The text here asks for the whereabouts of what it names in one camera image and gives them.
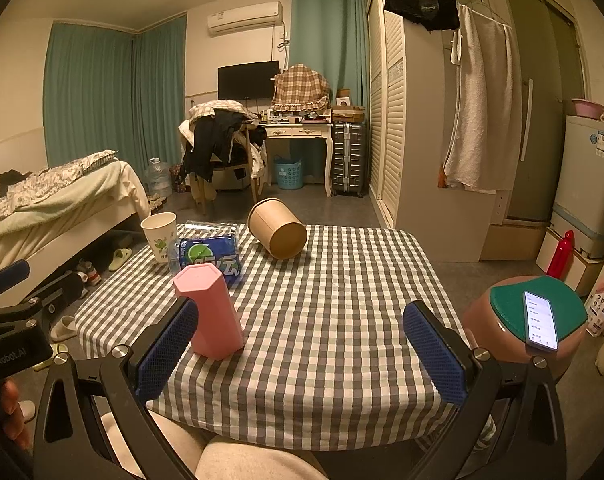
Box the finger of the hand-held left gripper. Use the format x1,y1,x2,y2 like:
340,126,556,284
28,270,85,322
0,259,31,312

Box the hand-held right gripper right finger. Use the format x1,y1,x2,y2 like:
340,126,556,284
403,300,569,480

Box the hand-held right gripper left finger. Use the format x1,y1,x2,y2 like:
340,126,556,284
33,296,200,480

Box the pink hexagonal cup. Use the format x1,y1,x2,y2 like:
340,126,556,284
172,264,245,360

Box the white paper cup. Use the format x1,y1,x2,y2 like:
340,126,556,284
140,212,177,265

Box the brown paper cup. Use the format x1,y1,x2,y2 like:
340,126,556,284
247,198,308,261

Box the person's left hand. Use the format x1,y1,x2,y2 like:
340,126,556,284
0,379,27,439

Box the sneakers under bed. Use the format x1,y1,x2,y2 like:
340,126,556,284
72,258,101,288

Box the yellow slipper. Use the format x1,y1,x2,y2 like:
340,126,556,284
33,343,70,372

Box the white slipper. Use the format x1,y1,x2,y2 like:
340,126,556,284
48,315,78,344

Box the brown round stool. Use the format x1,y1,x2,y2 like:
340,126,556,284
462,275,590,382

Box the bed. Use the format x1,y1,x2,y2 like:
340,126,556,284
0,149,153,311

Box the green slipper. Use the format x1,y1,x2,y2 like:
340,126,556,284
107,247,133,272

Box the green seat cushion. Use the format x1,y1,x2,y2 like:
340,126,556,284
489,276,589,347

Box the person's left leg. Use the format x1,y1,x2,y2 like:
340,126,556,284
98,409,210,480

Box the person's leg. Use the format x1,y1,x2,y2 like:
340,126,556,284
98,409,210,480
194,434,329,480

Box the blue tissue pack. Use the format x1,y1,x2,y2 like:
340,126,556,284
169,221,245,288

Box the patterned duvet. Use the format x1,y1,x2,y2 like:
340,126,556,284
0,149,121,227

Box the smartphone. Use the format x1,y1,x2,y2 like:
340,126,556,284
522,289,561,352

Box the grey checkered tablecloth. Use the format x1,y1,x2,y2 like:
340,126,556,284
74,222,498,453

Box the large water jug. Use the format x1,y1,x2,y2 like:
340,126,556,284
144,157,174,200

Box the person's right leg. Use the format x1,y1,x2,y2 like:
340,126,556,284
194,434,329,480

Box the red bottle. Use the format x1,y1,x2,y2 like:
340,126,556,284
546,230,576,282

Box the wide teal curtain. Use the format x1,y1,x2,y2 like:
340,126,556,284
42,13,188,197

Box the wooden chair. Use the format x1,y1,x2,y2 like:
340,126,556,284
191,124,269,217

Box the black jacket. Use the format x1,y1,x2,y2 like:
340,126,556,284
181,108,253,184

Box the grey ribbed suitcase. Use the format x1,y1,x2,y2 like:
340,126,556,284
330,120,369,199

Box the blue plastic basket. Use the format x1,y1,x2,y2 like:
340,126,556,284
274,156,304,191

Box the small white fridge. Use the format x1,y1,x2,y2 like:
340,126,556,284
549,113,604,261

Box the white louvred wardrobe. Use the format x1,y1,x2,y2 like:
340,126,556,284
366,0,514,263

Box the beige hanging towel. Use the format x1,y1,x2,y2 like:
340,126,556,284
442,3,516,194

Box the white desk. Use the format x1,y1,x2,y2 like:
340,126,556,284
264,121,335,199

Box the cardboard box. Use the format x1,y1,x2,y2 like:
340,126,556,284
331,88,367,124

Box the black television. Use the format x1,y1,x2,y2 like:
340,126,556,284
217,60,280,101

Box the frosted sliding door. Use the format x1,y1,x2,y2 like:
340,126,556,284
496,0,594,227

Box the pink basin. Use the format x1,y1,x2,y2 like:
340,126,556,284
570,98,604,120

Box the plaid cloth cover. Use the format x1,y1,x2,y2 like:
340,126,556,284
271,63,332,114

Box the white air conditioner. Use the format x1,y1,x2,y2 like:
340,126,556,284
205,1,285,38

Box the narrow teal curtain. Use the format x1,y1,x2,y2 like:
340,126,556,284
289,0,372,124

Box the black hanging garment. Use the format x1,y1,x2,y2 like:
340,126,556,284
384,0,462,32

